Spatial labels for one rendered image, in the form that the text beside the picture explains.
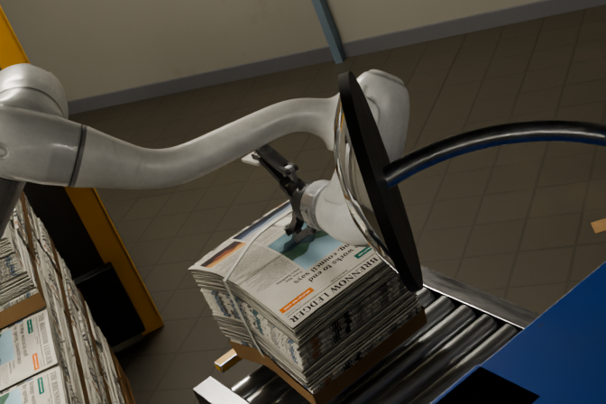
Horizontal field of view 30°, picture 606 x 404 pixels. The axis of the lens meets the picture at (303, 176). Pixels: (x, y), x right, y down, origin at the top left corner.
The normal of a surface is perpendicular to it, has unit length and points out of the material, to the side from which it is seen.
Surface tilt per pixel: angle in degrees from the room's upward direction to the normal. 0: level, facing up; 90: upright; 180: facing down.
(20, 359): 1
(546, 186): 0
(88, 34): 90
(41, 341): 0
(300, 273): 10
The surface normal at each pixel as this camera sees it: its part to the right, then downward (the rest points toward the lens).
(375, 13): -0.31, 0.54
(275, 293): -0.25, -0.78
